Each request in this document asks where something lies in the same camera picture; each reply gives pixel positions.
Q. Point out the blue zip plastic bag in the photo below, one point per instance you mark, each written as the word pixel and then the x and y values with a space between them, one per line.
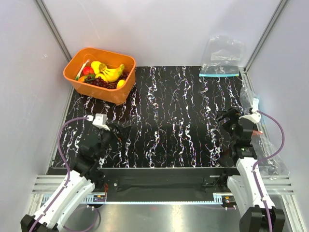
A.
pixel 221 57

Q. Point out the red apple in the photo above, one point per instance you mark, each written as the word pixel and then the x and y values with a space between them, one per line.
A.
pixel 88 70

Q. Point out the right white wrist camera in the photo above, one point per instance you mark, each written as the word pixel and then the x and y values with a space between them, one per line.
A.
pixel 254 117

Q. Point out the orange plastic basket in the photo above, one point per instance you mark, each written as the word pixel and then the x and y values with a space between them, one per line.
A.
pixel 74 70

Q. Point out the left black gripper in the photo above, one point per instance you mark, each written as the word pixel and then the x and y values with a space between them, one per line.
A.
pixel 123 132

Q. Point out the small yellow orange fruit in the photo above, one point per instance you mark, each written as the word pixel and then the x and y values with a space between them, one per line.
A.
pixel 120 83

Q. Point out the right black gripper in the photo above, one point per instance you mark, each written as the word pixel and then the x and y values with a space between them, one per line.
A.
pixel 232 113

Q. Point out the yellow pear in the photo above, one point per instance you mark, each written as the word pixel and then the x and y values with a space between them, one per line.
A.
pixel 95 65

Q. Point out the yellow banana bunch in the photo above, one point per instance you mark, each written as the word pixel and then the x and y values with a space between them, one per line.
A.
pixel 111 75

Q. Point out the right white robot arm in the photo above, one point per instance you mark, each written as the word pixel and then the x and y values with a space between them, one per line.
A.
pixel 258 212

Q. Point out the dark red grape bunch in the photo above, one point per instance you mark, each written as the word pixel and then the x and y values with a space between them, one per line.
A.
pixel 101 81

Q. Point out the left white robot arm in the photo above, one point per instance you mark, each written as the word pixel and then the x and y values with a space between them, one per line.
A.
pixel 83 177

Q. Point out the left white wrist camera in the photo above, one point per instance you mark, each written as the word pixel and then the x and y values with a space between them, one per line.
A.
pixel 99 121

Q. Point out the clear plastic bag right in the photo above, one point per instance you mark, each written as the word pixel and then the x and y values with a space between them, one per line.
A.
pixel 268 155

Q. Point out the orange green mango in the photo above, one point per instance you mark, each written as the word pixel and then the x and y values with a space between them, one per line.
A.
pixel 83 78

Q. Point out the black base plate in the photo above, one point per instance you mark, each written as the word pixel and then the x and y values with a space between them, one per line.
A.
pixel 160 184

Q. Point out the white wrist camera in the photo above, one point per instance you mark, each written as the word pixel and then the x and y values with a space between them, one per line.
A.
pixel 254 117
pixel 99 121

